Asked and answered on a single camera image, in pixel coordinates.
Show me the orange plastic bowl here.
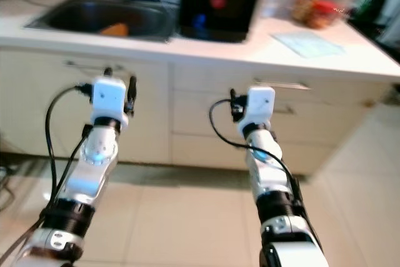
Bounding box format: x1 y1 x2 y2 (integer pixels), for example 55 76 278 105
100 22 129 36

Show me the pale blue cloth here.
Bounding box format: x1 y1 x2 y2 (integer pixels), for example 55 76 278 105
272 31 348 59

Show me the stainless steel sink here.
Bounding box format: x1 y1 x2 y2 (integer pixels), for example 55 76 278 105
25 0 179 39

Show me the black water dispenser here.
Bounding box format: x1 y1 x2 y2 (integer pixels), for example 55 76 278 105
178 0 266 44

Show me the red lid snack jar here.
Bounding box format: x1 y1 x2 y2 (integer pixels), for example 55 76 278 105
309 0 338 29
292 0 323 23

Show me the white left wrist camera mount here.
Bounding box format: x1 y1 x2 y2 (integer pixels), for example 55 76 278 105
91 76 132 127

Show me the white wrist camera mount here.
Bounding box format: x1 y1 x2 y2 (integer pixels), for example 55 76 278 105
237 86 277 133
91 76 132 127

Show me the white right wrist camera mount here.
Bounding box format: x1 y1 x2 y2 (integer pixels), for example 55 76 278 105
237 86 277 133

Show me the steel cabinet handle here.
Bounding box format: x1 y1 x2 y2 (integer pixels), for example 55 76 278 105
253 79 310 91
66 61 110 71

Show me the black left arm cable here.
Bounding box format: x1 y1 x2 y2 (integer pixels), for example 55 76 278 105
0 84 96 264

